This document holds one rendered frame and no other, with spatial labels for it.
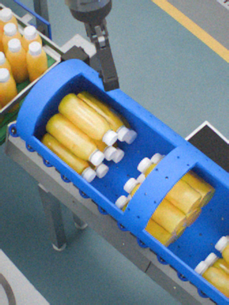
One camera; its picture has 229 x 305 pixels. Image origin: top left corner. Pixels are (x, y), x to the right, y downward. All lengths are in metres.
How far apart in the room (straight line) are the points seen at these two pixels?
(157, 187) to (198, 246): 0.30
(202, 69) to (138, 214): 1.77
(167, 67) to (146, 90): 0.18
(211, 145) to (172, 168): 1.31
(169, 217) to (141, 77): 1.66
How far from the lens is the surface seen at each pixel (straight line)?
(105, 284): 2.78
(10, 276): 1.68
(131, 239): 1.86
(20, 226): 2.90
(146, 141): 1.89
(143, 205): 1.62
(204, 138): 2.92
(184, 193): 1.66
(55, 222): 2.53
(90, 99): 1.83
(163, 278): 1.88
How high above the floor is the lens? 2.67
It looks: 62 degrees down
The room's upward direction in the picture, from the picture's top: 1 degrees clockwise
